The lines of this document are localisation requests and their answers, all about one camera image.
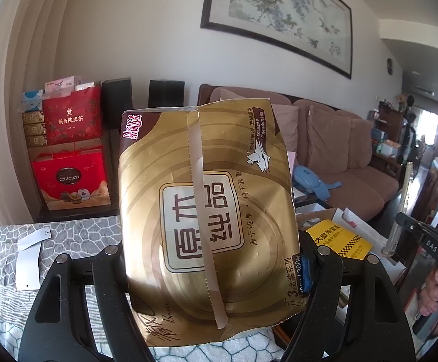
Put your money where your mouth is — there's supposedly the framed ink painting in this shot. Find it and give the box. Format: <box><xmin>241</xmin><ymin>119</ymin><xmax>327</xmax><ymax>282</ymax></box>
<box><xmin>201</xmin><ymin>0</ymin><xmax>354</xmax><ymax>81</ymax></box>

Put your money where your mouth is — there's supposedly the pink white packet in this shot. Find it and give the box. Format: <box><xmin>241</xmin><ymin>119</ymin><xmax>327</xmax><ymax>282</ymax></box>
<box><xmin>45</xmin><ymin>76</ymin><xmax>82</xmax><ymax>95</ymax></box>

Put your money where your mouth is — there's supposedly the black speaker on stand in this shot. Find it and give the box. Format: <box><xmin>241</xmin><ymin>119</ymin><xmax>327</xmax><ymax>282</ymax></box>
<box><xmin>101</xmin><ymin>77</ymin><xmax>134</xmax><ymax>125</ymax></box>
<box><xmin>149</xmin><ymin>79</ymin><xmax>186</xmax><ymax>109</ymax></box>

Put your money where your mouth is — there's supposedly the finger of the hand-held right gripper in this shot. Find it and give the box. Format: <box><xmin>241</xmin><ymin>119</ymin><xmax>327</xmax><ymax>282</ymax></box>
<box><xmin>395</xmin><ymin>212</ymin><xmax>438</xmax><ymax>247</ymax></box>
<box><xmin>415</xmin><ymin>217</ymin><xmax>438</xmax><ymax>237</ymax></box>

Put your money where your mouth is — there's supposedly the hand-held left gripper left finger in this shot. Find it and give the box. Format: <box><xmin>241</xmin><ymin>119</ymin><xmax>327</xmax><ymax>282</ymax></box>
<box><xmin>17</xmin><ymin>244</ymin><xmax>156</xmax><ymax>362</ymax></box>

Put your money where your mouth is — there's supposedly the dark red tea gift bag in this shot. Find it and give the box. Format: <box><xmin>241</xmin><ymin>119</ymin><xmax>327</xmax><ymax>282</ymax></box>
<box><xmin>42</xmin><ymin>86</ymin><xmax>102</xmax><ymax>147</ymax></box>

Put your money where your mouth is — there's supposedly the dark wooden cabinet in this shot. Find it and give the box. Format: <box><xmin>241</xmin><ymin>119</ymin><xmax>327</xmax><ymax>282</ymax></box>
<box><xmin>370</xmin><ymin>102</ymin><xmax>413</xmax><ymax>178</ymax></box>

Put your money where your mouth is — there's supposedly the white paper strip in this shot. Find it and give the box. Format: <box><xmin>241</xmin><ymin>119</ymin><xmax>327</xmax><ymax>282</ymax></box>
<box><xmin>14</xmin><ymin>227</ymin><xmax>52</xmax><ymax>292</ymax></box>

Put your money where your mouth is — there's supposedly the patterned fleece blanket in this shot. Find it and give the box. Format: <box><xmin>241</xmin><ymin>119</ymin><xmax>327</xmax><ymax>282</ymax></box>
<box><xmin>0</xmin><ymin>217</ymin><xmax>291</xmax><ymax>362</ymax></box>

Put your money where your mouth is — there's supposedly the gold tissue pack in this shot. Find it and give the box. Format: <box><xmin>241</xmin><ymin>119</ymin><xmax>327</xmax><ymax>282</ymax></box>
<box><xmin>118</xmin><ymin>97</ymin><xmax>310</xmax><ymax>348</ymax></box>

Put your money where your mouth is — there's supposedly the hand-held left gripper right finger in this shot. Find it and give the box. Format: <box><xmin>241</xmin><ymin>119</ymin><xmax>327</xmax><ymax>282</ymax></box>
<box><xmin>277</xmin><ymin>230</ymin><xmax>417</xmax><ymax>362</ymax></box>

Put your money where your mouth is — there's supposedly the yellow instruction booklet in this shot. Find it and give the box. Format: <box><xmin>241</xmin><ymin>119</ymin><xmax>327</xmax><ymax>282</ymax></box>
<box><xmin>305</xmin><ymin>219</ymin><xmax>374</xmax><ymax>264</ymax></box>

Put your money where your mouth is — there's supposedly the white paper bag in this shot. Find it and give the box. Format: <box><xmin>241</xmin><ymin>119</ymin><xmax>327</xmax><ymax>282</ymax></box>
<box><xmin>330</xmin><ymin>207</ymin><xmax>389</xmax><ymax>257</ymax></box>

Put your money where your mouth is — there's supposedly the dark wooden stand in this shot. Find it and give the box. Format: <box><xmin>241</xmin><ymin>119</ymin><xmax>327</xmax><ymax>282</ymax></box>
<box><xmin>34</xmin><ymin>204</ymin><xmax>121</xmax><ymax>224</ymax></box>

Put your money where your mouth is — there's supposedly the red chocolate gift box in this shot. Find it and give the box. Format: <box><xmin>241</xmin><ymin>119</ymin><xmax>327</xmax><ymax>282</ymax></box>
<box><xmin>31</xmin><ymin>146</ymin><xmax>111</xmax><ymax>212</ymax></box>

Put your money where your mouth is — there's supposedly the light blue massager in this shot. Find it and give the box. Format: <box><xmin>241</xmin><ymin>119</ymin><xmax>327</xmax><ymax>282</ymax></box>
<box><xmin>292</xmin><ymin>165</ymin><xmax>343</xmax><ymax>201</ymax></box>

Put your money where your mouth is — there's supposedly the blue white tissue packet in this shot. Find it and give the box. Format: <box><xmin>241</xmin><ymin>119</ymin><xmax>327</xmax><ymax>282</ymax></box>
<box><xmin>21</xmin><ymin>90</ymin><xmax>46</xmax><ymax>113</ymax></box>

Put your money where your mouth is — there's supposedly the white curtain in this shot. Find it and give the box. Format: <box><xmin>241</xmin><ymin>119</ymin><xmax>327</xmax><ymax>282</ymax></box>
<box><xmin>0</xmin><ymin>0</ymin><xmax>82</xmax><ymax>234</ymax></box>

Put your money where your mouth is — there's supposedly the brown sofa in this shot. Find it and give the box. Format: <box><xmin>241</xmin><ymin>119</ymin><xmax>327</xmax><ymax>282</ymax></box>
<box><xmin>197</xmin><ymin>83</ymin><xmax>401</xmax><ymax>224</ymax></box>

